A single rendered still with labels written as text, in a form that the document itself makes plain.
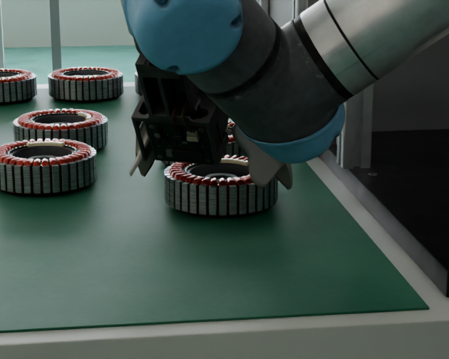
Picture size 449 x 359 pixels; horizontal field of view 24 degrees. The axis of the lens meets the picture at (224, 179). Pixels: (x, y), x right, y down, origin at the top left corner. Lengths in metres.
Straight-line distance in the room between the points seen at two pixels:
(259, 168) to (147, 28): 0.28
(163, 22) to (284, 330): 0.23
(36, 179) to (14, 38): 6.37
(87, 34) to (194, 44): 6.70
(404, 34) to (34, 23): 6.68
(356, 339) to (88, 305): 0.20
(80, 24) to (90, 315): 6.65
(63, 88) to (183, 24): 0.86
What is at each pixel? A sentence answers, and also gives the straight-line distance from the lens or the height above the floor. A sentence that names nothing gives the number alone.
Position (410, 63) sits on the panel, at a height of 0.85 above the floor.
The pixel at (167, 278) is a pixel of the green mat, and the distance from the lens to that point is 0.83.
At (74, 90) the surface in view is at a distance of 1.53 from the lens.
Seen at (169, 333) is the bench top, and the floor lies 0.75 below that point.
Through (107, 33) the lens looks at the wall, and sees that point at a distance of 7.40.
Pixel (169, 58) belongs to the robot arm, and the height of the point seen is 0.94.
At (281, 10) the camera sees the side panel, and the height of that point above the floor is 0.90.
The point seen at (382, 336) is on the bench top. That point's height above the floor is 0.74.
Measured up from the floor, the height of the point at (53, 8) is 0.56.
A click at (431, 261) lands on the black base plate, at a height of 0.76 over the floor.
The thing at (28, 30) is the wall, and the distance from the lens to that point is 7.40.
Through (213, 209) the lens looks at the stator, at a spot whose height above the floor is 0.76.
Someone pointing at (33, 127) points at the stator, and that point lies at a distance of 1.23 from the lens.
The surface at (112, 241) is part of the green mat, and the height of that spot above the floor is 0.75.
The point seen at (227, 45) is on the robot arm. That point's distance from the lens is 0.70.
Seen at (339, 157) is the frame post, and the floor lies 0.78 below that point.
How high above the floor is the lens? 1.05
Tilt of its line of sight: 16 degrees down
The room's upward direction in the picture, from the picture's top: straight up
